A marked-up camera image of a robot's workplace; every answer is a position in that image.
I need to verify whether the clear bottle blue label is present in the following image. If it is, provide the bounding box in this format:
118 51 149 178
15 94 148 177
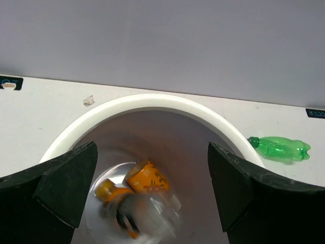
101 190 181 238

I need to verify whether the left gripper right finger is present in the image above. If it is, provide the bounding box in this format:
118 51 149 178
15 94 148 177
208 143 324 243

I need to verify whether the orange juice bottle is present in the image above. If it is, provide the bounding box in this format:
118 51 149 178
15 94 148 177
125 160 170 193

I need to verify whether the white plastic bin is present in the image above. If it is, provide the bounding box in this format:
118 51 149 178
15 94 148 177
41 94 262 243

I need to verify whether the blue table label right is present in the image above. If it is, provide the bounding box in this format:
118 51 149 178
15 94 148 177
305 108 325 119

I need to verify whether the blue table label left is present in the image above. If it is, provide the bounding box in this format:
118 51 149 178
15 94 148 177
0 75 23 90

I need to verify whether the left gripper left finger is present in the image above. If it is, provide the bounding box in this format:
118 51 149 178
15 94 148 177
1 142 98 243

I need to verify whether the blue table label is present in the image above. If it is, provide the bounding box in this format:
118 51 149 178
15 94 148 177
0 75 23 90
305 108 325 119

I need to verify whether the green plastic bottle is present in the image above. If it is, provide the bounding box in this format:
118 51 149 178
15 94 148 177
247 136 311 162

